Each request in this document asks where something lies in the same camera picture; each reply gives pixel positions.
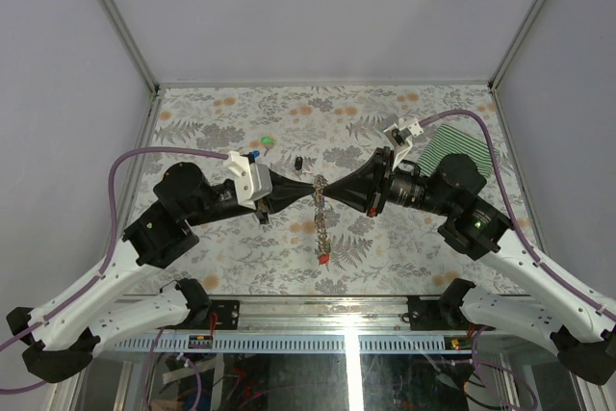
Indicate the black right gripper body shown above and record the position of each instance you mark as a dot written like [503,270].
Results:
[384,182]

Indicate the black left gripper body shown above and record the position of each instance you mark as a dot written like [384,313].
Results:
[262,209]

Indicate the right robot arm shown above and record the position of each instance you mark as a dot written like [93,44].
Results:
[570,320]

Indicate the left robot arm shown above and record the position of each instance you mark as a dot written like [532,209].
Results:
[64,335]

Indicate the floral table mat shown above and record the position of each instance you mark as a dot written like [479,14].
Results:
[335,130]

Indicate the green striped cloth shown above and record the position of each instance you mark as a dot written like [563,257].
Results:
[448,140]

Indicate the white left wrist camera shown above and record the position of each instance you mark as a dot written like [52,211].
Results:
[251,179]

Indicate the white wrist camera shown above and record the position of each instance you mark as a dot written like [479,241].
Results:
[251,179]
[401,134]

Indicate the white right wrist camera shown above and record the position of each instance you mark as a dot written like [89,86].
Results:
[401,134]

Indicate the aluminium front rail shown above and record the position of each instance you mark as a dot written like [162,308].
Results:
[313,324]

